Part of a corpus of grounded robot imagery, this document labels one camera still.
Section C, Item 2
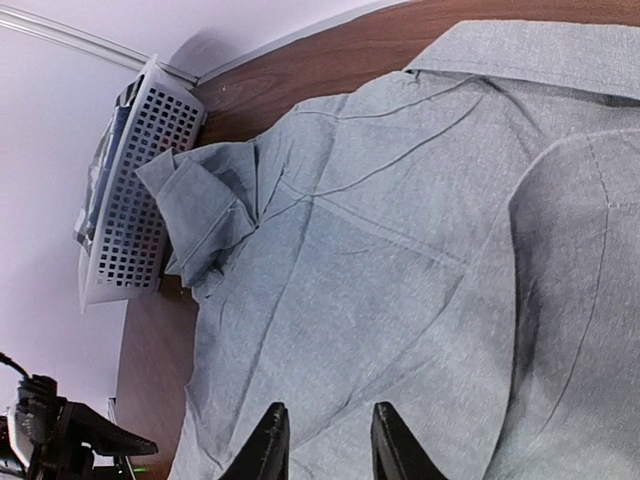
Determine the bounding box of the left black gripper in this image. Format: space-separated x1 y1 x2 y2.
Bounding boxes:
1 375 159 479

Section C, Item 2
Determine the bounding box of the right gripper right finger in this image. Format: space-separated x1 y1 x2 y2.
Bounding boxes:
371 402 446 480

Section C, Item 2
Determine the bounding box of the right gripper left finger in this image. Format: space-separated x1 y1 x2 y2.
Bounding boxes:
220 402 290 480

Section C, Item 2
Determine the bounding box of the white plastic basket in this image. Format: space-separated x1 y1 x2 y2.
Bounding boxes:
75 58 206 308

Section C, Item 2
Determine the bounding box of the grey long sleeve shirt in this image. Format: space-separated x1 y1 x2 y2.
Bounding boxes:
137 21 639 479

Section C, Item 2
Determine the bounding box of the blue patterned shirt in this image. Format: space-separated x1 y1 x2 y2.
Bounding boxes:
74 77 144 253

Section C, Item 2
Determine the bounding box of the left aluminium corner post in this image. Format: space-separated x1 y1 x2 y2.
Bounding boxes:
0 9 201 86

